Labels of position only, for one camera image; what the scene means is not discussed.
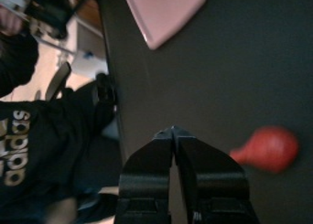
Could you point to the pink square plate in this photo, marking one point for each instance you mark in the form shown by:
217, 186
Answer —
165, 12

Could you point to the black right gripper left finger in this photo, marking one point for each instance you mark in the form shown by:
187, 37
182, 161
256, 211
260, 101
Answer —
144, 179

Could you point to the red toy drumstick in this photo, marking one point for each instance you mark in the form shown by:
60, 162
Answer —
269, 149

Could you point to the person in black adidas shirt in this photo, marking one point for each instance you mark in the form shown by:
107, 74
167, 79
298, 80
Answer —
36, 142

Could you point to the black chair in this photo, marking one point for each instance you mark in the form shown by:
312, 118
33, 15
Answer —
48, 8

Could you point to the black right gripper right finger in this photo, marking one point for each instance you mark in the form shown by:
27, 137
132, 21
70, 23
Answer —
215, 179

